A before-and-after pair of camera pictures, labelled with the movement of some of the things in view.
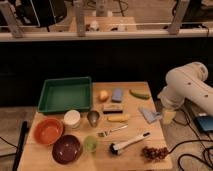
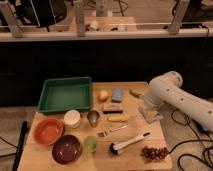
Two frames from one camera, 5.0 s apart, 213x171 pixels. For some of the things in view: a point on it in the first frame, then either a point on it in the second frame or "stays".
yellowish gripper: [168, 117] -> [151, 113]
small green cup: [90, 143] stays
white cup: [72, 119] stays
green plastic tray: [66, 94] stays
